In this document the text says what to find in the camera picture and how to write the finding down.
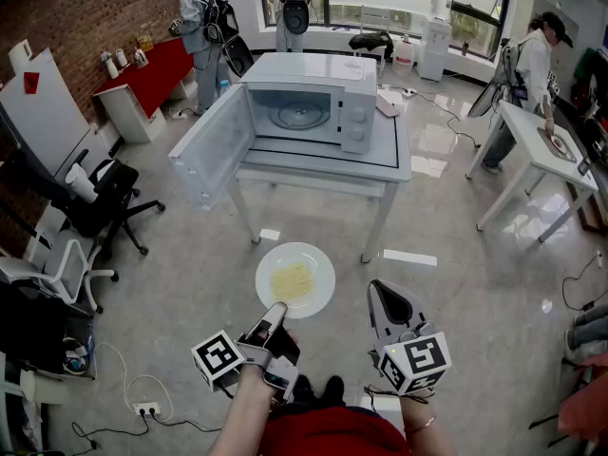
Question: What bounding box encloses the person's black shoe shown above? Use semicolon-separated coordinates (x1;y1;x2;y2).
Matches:
322;374;346;406
292;373;314;406

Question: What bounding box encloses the white office chair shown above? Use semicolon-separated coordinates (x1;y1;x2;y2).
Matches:
0;233;120;315

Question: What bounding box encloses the black jacket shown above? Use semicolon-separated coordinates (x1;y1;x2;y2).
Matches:
349;29;394;59

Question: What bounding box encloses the clear plastic bottle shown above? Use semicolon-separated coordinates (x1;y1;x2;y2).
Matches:
85;320;96;380

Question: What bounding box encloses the thin wrist bracelet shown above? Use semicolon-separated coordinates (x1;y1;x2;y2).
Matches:
403;414;437;434

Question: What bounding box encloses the white water dispenser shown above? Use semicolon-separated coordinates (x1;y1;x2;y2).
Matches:
417;0;455;83

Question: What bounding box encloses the person's left black shoe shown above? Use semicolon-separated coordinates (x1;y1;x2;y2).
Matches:
292;373;314;406

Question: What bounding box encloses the person's red top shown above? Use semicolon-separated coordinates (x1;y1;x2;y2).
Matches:
258;404;412;456

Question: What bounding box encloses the grey patterned mat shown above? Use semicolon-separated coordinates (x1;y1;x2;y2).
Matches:
537;126;579;163

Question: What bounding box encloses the black floor cable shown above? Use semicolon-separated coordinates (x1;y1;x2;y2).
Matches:
70;413;222;450
562;254;604;313
412;90;482;150

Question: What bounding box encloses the black fabric bag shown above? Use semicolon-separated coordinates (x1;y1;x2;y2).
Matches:
0;282;67;374

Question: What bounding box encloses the white bottle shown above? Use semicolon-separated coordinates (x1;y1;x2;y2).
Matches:
100;50;120;80

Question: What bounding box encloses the plain white table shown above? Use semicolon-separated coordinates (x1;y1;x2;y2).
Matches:
465;100;600;244

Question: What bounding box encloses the red fabric item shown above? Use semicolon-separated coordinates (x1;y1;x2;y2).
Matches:
558;353;608;446

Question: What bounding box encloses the white table with black line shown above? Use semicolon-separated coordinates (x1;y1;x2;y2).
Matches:
235;81;413;264

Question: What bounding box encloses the clear water jug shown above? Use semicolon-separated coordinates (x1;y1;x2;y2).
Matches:
392;34;415;76

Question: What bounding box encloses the white slatted chair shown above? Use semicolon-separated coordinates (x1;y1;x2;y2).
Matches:
353;5;389;78

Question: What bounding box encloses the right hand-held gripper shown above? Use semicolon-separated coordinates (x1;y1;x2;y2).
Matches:
368;278;452;396

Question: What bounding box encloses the red-topped white cabinet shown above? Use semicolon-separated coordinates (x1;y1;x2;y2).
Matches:
92;37;196;144

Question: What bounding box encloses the person's left forearm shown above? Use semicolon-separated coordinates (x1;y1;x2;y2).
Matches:
207;361;279;456

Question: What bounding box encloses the white cloth bundle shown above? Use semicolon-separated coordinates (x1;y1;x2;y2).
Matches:
65;162;99;204

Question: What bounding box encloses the person's right forearm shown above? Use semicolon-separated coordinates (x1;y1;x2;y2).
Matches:
398;391;457;456

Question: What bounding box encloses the white round plate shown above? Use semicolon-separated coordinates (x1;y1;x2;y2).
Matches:
255;241;337;321

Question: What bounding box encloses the white floor cable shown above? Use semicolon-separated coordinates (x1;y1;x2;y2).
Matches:
94;342;175;420

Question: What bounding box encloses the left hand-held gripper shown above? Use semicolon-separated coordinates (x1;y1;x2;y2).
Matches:
191;300;301;403

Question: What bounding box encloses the person's right black shoe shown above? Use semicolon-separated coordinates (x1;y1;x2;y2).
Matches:
322;374;346;406

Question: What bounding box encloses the pale pink flat pad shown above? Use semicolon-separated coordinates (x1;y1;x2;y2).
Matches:
375;93;401;119

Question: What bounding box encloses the white board panel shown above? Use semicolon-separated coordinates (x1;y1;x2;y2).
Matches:
0;39;110;180

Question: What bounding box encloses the white microwave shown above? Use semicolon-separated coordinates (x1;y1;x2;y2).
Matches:
168;51;380;213

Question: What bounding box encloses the black office chair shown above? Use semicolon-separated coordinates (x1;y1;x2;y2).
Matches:
9;148;166;258

